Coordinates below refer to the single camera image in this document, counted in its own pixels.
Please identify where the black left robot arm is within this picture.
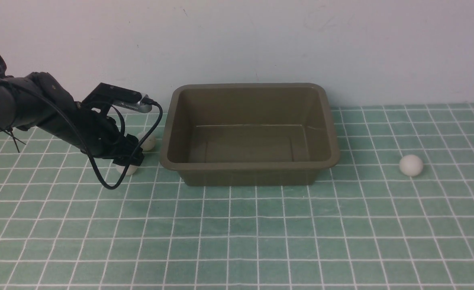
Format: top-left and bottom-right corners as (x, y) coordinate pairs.
(0, 72), (151, 166)

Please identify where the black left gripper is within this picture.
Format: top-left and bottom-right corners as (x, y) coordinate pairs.
(39, 72), (145, 166)

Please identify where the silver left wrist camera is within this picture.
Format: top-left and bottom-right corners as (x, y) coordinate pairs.
(82, 83), (154, 114)

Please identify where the olive green plastic bin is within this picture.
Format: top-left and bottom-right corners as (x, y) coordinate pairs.
(160, 83), (341, 186)

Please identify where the white ping-pong ball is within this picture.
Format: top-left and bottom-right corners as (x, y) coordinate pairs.
(137, 131), (157, 152)
(399, 154), (424, 177)
(115, 165), (139, 176)

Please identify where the green checkered table mat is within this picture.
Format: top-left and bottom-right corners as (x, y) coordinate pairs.
(0, 103), (474, 290)

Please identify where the black left camera cable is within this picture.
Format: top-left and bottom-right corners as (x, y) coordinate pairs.
(0, 43), (164, 190)

